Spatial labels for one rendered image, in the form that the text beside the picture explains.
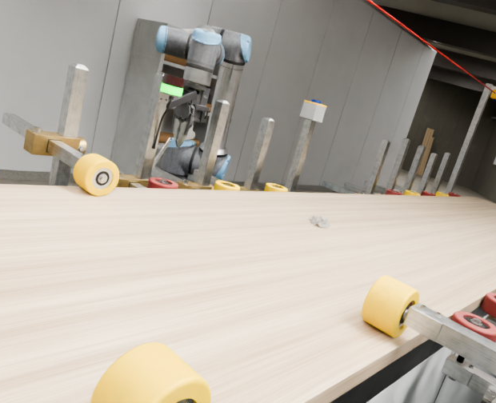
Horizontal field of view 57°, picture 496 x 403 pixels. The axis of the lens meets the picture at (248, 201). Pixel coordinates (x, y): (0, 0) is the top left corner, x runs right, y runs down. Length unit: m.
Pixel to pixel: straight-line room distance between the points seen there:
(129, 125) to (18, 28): 1.15
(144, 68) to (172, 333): 3.79
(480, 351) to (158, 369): 0.46
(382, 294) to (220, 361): 0.28
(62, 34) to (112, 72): 0.54
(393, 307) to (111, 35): 3.90
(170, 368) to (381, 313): 0.41
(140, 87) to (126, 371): 3.95
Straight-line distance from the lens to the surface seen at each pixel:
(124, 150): 4.37
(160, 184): 1.20
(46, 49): 4.11
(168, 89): 1.28
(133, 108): 4.31
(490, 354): 0.70
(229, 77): 2.19
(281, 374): 0.55
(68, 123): 1.21
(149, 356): 0.38
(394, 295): 0.71
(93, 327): 0.55
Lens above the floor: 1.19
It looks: 13 degrees down
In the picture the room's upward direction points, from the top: 16 degrees clockwise
